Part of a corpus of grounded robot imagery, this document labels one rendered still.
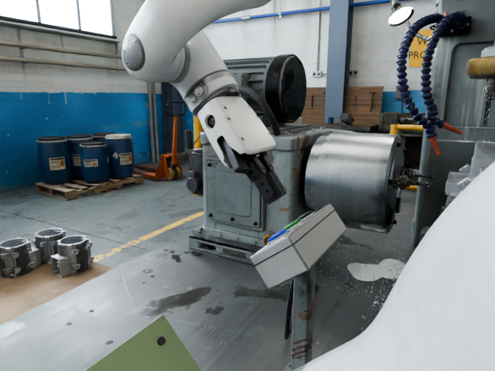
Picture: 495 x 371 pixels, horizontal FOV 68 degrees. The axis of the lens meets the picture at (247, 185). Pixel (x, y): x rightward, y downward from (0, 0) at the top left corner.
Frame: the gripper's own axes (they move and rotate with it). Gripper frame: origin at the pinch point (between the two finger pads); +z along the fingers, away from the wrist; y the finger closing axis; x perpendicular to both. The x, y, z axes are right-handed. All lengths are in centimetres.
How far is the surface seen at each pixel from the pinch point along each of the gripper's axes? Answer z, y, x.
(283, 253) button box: 8.5, -9.1, -1.6
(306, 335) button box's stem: 21.5, -1.8, 7.3
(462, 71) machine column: -3, 70, -30
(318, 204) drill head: 7.0, 36.0, 11.2
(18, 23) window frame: -394, 255, 336
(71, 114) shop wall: -302, 324, 417
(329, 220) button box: 8.8, 3.8, -3.5
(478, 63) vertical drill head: -1, 46, -32
